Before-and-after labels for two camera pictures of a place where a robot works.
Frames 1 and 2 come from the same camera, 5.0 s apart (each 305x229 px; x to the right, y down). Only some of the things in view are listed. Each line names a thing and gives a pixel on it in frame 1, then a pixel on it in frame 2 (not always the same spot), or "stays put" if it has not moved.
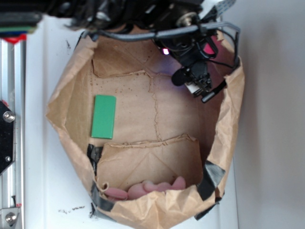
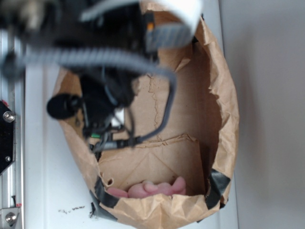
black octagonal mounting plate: (7, 137) stays put
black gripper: (193, 50) -> (104, 103)
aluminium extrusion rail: (13, 74) stays put
